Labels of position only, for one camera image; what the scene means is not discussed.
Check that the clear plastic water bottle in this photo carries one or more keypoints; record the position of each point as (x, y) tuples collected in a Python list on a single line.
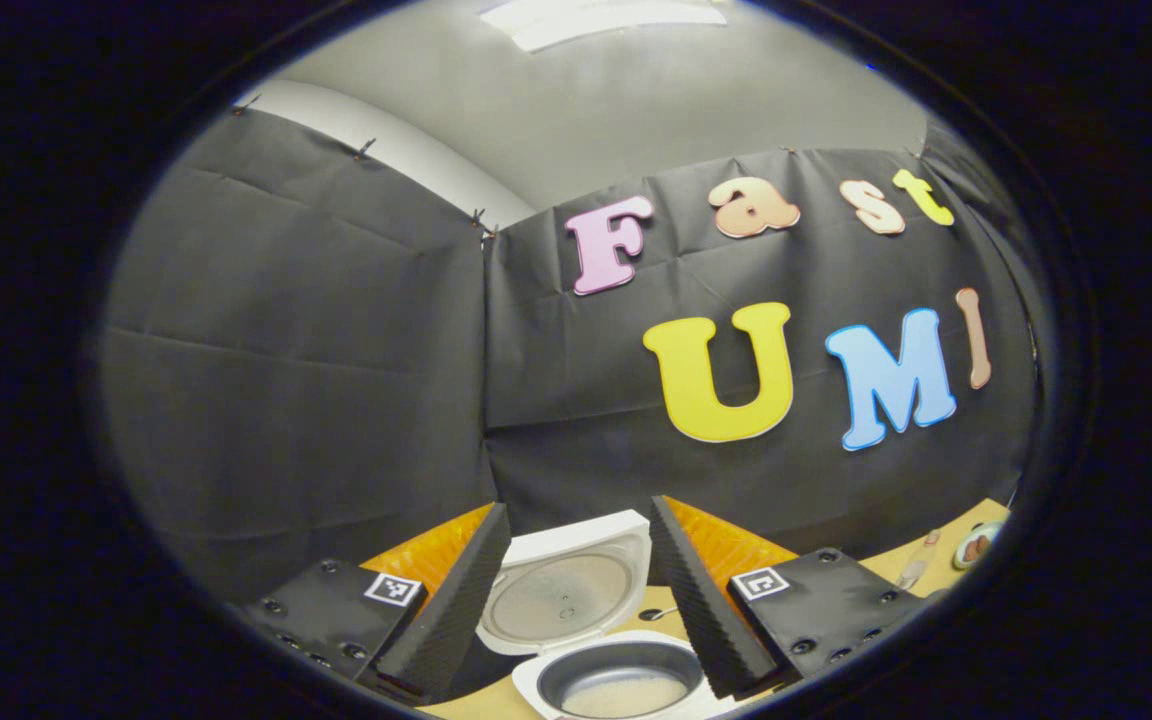
[(921, 560)]

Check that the white rice cooker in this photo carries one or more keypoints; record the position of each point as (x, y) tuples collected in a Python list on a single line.
[(566, 600)]

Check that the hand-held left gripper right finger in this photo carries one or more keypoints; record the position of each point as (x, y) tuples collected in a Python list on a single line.
[(701, 610)]

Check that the pale green plate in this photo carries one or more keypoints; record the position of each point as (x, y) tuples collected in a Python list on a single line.
[(994, 530)]

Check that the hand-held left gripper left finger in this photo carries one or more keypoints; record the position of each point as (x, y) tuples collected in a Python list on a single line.
[(456, 610)]

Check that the white rice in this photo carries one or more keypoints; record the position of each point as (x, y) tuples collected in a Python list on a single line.
[(626, 698)]

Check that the long ceiling light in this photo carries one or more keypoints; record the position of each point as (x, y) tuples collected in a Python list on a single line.
[(606, 20)]

